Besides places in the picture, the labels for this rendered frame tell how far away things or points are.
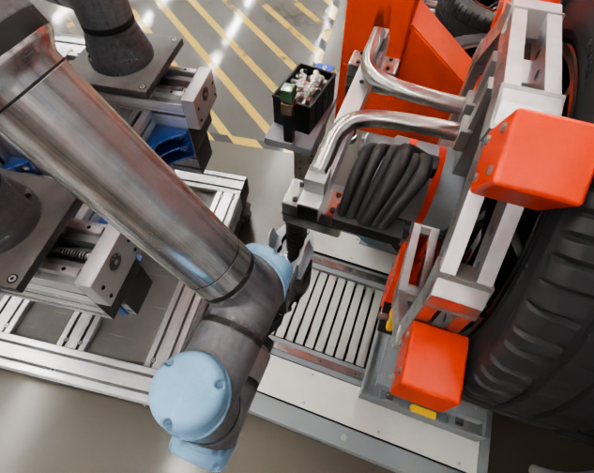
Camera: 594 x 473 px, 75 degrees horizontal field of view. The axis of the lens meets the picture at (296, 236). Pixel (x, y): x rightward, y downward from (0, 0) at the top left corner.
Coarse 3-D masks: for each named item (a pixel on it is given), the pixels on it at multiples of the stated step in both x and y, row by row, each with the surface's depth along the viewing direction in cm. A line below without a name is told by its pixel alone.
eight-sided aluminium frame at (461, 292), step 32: (512, 0) 52; (512, 32) 47; (544, 32) 48; (480, 64) 71; (512, 64) 44; (544, 64) 44; (512, 96) 41; (544, 96) 41; (416, 224) 92; (512, 224) 42; (448, 256) 45; (480, 256) 46; (416, 288) 84; (448, 288) 45; (480, 288) 44; (448, 320) 52
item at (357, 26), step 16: (352, 0) 92; (368, 0) 91; (384, 0) 90; (400, 0) 89; (416, 0) 88; (352, 16) 95; (368, 16) 94; (384, 16) 93; (400, 16) 91; (352, 32) 98; (368, 32) 97; (400, 32) 94; (352, 48) 102; (400, 48) 97; (400, 64) 101; (384, 96) 110; (336, 112) 121; (368, 128) 121
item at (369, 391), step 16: (384, 336) 126; (368, 368) 119; (368, 384) 118; (368, 400) 119; (384, 400) 114; (400, 400) 116; (416, 416) 115; (432, 416) 110; (448, 416) 112; (464, 432) 110; (480, 432) 111
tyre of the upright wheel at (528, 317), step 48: (576, 0) 53; (576, 48) 48; (576, 240) 36; (528, 288) 40; (576, 288) 37; (480, 336) 50; (528, 336) 41; (576, 336) 39; (480, 384) 48; (528, 384) 44; (576, 384) 42; (576, 432) 49
